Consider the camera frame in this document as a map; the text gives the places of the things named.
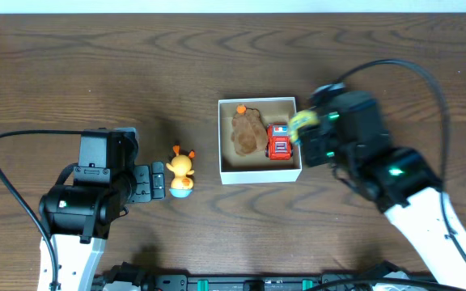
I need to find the brown plush toy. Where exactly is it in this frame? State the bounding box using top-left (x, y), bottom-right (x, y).
top-left (231, 104), bottom-right (268, 156)

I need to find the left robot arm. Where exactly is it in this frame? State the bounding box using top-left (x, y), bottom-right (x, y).
top-left (38, 128), bottom-right (165, 290)

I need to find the red toy truck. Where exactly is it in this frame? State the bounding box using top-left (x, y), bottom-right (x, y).
top-left (265, 124), bottom-right (293, 161)

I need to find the yellow letter ball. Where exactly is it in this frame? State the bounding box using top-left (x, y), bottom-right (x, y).
top-left (288, 110), bottom-right (320, 145)

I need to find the white cardboard box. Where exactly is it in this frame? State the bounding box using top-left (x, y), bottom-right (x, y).
top-left (218, 97), bottom-right (303, 184)

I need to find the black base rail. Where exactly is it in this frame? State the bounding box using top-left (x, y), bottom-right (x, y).
top-left (90, 261), bottom-right (436, 291)

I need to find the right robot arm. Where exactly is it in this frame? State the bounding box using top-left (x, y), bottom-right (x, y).
top-left (286, 82), bottom-right (466, 289)

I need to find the orange duck toy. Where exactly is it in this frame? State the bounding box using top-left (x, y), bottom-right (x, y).
top-left (166, 145), bottom-right (195, 198)

